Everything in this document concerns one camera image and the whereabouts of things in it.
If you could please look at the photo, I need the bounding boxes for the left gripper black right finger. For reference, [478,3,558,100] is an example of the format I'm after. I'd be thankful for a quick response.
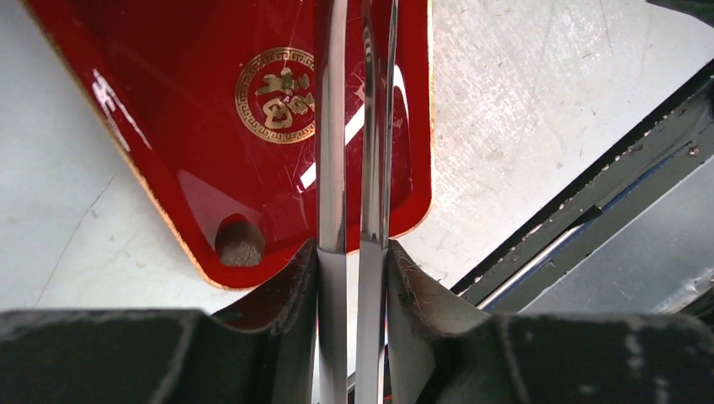
[386,241,713,403]

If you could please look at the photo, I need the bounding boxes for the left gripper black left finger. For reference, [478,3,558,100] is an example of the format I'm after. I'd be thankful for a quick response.
[1,240,317,403]

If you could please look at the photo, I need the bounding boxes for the red plastic tray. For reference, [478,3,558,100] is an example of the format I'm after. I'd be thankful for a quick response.
[24,0,435,291]

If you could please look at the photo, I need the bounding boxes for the silver metal tongs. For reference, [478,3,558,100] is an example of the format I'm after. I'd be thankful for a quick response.
[314,1,398,403]

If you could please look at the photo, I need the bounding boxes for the dark square chocolate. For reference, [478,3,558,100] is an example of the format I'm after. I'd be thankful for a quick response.
[215,217,266,267]

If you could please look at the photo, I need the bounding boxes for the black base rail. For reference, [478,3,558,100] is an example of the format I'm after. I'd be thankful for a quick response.
[451,62,713,311]

